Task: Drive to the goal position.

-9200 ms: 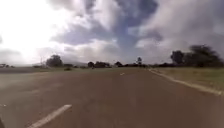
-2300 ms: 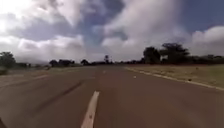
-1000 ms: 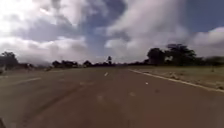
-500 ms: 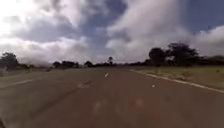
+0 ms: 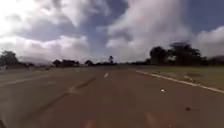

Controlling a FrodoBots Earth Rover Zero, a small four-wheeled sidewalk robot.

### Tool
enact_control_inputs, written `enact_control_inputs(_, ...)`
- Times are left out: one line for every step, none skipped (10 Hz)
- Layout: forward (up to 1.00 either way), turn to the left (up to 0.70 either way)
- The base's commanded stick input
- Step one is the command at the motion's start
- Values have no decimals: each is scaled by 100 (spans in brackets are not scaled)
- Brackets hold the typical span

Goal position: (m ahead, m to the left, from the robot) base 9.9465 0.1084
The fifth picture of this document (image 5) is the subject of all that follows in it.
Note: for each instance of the white painted centre line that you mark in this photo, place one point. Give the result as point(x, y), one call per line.
point(106, 75)

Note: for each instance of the cluster of large trees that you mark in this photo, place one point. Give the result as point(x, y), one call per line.
point(181, 54)

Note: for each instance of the distant row of trees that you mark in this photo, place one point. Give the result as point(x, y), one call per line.
point(70, 63)

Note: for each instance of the tall thin tree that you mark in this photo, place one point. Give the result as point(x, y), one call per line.
point(110, 59)

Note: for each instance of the grey-brown asphalt road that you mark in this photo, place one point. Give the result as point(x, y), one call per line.
point(116, 103)

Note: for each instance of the dry grass field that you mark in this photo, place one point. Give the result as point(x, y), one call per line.
point(200, 75)

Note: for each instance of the round dark tree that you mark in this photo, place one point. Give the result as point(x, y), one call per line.
point(8, 58)

